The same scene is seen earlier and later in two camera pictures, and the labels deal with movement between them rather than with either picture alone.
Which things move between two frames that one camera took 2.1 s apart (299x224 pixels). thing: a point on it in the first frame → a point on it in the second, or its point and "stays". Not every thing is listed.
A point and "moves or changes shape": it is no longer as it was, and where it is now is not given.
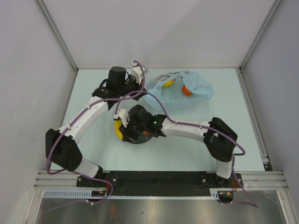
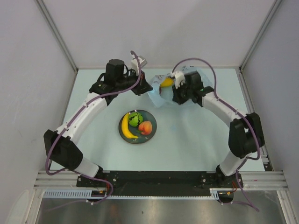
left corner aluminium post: (57, 33) stays
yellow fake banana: (117, 124) moves or changes shape
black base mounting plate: (154, 183) stays
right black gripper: (127, 134) → (176, 97)
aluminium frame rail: (265, 180) stays
